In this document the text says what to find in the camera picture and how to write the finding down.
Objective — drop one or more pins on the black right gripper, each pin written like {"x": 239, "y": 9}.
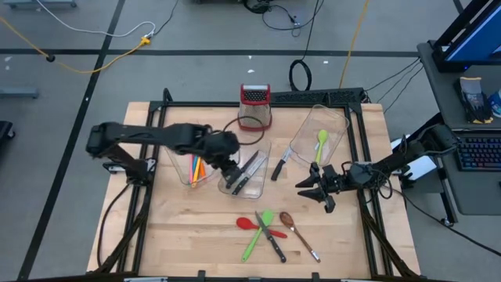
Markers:
{"x": 332, "y": 181}

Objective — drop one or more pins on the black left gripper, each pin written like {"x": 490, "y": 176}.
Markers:
{"x": 221, "y": 149}

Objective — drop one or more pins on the all-black knife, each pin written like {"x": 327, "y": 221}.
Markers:
{"x": 250, "y": 160}

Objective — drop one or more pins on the orange silicone spatula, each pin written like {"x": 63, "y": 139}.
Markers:
{"x": 202, "y": 171}

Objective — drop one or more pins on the yellow silicone spatula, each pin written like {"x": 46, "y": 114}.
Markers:
{"x": 197, "y": 174}

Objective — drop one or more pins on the blue silicone spatula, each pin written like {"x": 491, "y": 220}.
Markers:
{"x": 194, "y": 160}

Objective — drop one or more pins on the green silicone spatula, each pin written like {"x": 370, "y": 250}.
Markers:
{"x": 268, "y": 217}

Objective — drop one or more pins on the light green silicone spoon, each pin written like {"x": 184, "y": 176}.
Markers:
{"x": 322, "y": 137}

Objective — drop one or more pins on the clear plastic bin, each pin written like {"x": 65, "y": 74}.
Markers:
{"x": 178, "y": 168}
{"x": 334, "y": 125}
{"x": 258, "y": 184}

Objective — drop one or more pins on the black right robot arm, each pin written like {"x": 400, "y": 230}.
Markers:
{"x": 395, "y": 162}

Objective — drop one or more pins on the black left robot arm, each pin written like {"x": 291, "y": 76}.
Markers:
{"x": 148, "y": 135}

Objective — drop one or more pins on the brown wooden spoon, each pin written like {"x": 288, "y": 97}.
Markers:
{"x": 287, "y": 220}

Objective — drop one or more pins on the red silicone spoon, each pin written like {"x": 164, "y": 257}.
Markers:
{"x": 244, "y": 223}

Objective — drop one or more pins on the red steel box grater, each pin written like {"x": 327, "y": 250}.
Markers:
{"x": 255, "y": 113}

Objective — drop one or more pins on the black perforated housing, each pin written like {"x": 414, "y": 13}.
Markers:
{"x": 313, "y": 97}

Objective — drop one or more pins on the white box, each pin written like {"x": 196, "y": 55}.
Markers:
{"x": 420, "y": 168}

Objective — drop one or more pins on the grey computer cart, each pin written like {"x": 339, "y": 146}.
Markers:
{"x": 442, "y": 102}

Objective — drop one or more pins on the black backlit keyboard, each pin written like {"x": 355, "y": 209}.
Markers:
{"x": 479, "y": 152}

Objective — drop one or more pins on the black round device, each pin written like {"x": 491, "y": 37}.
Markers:
{"x": 256, "y": 6}

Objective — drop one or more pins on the grey black work gloves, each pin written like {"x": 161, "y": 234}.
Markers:
{"x": 473, "y": 100}

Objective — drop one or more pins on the blue white container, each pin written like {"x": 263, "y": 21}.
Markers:
{"x": 497, "y": 102}

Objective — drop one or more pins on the black floor puck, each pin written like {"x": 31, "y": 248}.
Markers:
{"x": 50, "y": 58}

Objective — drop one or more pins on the black computer monitor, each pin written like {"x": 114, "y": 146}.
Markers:
{"x": 473, "y": 39}

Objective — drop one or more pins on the grey furniture foot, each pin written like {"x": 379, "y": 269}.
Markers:
{"x": 39, "y": 4}
{"x": 19, "y": 93}

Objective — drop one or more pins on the black caster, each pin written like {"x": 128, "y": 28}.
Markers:
{"x": 6, "y": 130}

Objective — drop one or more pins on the black aluminium frame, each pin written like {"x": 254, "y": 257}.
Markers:
{"x": 195, "y": 104}

